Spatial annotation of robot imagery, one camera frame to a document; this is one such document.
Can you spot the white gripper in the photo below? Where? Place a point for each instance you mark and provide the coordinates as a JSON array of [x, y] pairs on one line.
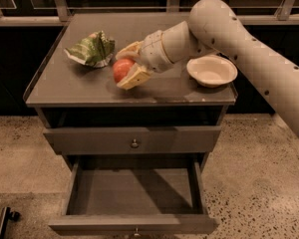
[[151, 51]]

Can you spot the red apple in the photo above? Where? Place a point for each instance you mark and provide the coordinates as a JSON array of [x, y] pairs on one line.
[[121, 68]]

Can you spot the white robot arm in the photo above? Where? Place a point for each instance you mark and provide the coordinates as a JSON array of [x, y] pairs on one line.
[[213, 26]]

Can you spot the grey drawer cabinet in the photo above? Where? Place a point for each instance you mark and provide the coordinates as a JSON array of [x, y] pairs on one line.
[[67, 94]]

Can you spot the grey top drawer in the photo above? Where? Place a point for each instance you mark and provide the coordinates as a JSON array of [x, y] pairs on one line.
[[117, 140]]

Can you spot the open grey middle drawer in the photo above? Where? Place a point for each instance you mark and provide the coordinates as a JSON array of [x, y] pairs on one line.
[[149, 196]]

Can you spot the green crumpled chip bag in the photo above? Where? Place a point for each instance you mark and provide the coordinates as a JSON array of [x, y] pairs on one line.
[[94, 51]]

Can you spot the white paper bowl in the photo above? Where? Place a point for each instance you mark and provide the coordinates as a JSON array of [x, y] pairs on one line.
[[212, 71]]

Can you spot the round metal top knob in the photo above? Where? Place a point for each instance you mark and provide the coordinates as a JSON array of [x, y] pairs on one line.
[[135, 143]]

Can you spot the round metal knob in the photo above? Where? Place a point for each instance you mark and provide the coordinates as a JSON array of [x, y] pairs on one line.
[[136, 235], [135, 143]]

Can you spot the round metal middle knob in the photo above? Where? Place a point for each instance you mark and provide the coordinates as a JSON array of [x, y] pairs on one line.
[[136, 235]]

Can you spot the black object on floor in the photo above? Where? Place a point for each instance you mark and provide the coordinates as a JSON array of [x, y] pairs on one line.
[[6, 215]]

